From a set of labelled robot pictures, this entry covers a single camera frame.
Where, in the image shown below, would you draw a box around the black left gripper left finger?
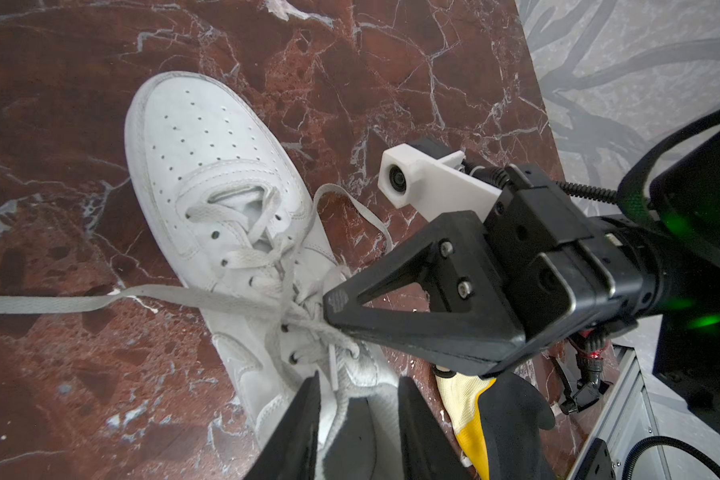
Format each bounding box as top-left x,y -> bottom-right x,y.
244,373 -> 321,480

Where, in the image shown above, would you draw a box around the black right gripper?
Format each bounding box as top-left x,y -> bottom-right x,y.
323,165 -> 672,377

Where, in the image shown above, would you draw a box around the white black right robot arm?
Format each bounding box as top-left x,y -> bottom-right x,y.
324,109 -> 720,434

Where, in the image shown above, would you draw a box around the white leather sneaker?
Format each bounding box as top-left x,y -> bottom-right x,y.
124,72 -> 403,479

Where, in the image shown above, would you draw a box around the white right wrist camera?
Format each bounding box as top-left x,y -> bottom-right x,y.
378,137 -> 501,221

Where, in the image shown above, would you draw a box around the grey-white shoelace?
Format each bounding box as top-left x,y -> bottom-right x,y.
0,182 -> 395,480

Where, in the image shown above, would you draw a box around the black yellow work glove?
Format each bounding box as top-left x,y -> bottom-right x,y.
432,365 -> 556,479

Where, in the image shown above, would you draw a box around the aluminium frame profiles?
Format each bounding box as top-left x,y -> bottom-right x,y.
567,346 -> 658,479

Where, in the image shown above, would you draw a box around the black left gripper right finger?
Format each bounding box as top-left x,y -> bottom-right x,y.
398,377 -> 470,480

